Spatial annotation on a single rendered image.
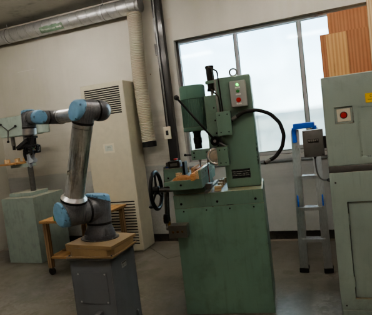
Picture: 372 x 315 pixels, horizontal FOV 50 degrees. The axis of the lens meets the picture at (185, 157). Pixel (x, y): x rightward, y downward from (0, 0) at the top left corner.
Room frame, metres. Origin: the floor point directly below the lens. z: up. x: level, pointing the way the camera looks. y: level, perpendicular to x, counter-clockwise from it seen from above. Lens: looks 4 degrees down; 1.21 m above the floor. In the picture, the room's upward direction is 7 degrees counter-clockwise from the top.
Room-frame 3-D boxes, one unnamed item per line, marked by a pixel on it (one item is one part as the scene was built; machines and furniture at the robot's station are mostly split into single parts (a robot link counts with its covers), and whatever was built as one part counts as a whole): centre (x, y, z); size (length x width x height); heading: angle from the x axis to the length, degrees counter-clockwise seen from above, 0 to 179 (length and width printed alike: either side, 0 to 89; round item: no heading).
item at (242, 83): (2.52, -0.38, 1.40); 0.10 x 0.06 x 0.16; 77
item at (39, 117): (2.55, 0.91, 1.40); 0.12 x 0.12 x 0.09; 45
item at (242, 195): (2.70, -0.22, 0.76); 0.57 x 0.45 x 0.09; 77
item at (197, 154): (2.72, -0.12, 1.03); 0.14 x 0.07 x 0.09; 77
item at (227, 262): (2.70, -0.21, 0.36); 0.58 x 0.45 x 0.71; 77
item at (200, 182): (2.77, 0.00, 0.87); 0.61 x 0.30 x 0.06; 167
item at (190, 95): (2.72, -0.10, 1.35); 0.18 x 0.18 x 0.31
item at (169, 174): (2.79, 0.09, 0.92); 0.15 x 0.13 x 0.09; 167
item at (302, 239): (3.09, -0.94, 0.58); 0.27 x 0.25 x 1.16; 160
